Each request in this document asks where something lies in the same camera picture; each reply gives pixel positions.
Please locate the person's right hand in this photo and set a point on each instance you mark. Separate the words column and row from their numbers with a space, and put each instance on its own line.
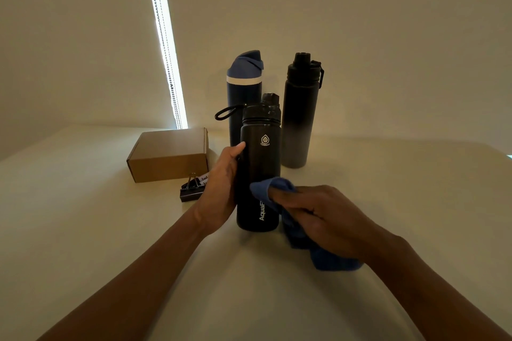
column 336, row 225

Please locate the person's left hand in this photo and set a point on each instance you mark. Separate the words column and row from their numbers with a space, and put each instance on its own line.
column 218, row 197

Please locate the black white striped marker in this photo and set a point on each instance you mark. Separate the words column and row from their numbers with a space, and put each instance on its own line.
column 204, row 179

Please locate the black binder clip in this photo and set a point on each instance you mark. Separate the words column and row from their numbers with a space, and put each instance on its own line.
column 192, row 191

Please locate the blue cloth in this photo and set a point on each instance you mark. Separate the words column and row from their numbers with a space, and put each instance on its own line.
column 320, row 253

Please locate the brown paper box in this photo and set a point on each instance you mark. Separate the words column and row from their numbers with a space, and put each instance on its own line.
column 168, row 153

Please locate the navy bottle with blue lid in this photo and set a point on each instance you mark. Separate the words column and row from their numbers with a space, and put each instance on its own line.
column 242, row 93

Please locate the black grey gradient bottle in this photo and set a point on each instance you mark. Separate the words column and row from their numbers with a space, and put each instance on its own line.
column 300, row 113

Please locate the person's left forearm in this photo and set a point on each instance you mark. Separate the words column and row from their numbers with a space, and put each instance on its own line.
column 120, row 292

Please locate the person's right forearm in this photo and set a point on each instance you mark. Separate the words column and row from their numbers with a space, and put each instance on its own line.
column 448, row 296

